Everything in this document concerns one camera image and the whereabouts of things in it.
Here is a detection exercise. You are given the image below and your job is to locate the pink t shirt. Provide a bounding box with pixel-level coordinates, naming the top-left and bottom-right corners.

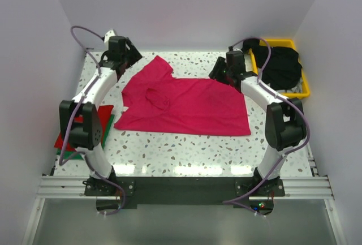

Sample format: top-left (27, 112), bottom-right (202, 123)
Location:
top-left (114, 56), bottom-right (251, 136)

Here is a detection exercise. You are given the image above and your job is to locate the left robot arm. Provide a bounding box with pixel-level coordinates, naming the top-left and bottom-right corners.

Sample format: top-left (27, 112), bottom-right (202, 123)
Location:
top-left (59, 31), bottom-right (142, 195)

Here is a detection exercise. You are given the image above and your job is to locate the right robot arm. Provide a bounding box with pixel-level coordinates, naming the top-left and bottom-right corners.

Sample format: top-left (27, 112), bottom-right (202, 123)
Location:
top-left (209, 50), bottom-right (308, 196)

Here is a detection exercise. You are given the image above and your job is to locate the black t shirt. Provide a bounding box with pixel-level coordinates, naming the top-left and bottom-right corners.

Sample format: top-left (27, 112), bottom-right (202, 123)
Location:
top-left (242, 38), bottom-right (302, 91)

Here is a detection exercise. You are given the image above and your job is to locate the red folded t shirt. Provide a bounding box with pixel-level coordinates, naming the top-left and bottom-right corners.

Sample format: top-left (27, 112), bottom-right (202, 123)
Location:
top-left (59, 101), bottom-right (114, 150)

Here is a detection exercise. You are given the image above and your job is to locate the grey t shirt in bin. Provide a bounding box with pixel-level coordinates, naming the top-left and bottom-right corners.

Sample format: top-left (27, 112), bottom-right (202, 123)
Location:
top-left (278, 78), bottom-right (303, 95)

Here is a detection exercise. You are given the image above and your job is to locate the green folded t shirt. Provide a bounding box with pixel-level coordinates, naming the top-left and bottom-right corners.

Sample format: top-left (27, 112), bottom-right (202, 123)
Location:
top-left (55, 113), bottom-right (114, 159)

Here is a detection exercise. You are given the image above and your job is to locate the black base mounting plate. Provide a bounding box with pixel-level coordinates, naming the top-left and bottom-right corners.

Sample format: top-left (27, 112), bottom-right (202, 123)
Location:
top-left (83, 176), bottom-right (285, 213)

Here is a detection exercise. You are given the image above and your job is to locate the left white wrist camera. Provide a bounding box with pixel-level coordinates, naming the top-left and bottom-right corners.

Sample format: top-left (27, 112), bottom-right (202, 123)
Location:
top-left (104, 29), bottom-right (117, 43)

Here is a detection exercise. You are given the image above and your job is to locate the aluminium frame rail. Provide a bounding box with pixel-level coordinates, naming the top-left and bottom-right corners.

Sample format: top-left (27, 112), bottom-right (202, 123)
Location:
top-left (36, 154), bottom-right (336, 200)

